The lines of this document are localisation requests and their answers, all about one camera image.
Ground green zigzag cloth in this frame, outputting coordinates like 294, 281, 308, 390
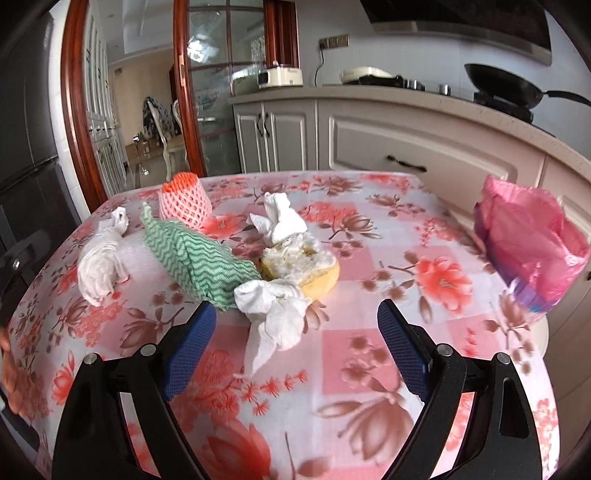
140, 203, 262, 310

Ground white plastic bag wad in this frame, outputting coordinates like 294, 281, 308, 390
77, 207, 129, 307

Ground white tissue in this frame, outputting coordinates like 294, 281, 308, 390
247, 192, 308, 247
235, 279, 311, 378

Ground yellow white scrub sponge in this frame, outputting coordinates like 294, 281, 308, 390
260, 232, 341, 302

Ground tall pink foam fruit net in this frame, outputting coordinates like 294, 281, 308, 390
158, 172, 212, 231

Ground pink-lined trash bin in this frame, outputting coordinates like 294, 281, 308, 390
474, 175, 590, 314

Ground lower kitchen cabinets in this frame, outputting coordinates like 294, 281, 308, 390
227, 85, 591, 453

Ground person's left hand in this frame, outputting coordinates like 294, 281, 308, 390
1, 328, 49, 420

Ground dark refrigerator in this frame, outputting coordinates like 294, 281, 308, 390
1, 14, 80, 256

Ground floral pink tablecloth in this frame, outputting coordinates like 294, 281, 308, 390
8, 172, 560, 479

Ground white stool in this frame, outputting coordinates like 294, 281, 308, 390
528, 313, 550, 357

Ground white dining chair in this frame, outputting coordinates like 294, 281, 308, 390
142, 96, 187, 182

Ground wooden sliding glass door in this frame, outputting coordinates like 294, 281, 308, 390
60, 1, 300, 212

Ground white rice cooker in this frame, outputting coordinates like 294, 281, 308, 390
256, 63, 304, 89

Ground black wok pan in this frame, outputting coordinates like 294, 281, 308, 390
464, 63, 590, 110

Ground black range hood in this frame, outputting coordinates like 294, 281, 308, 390
362, 0, 553, 66

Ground wall power outlet left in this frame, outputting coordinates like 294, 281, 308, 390
318, 34, 351, 50

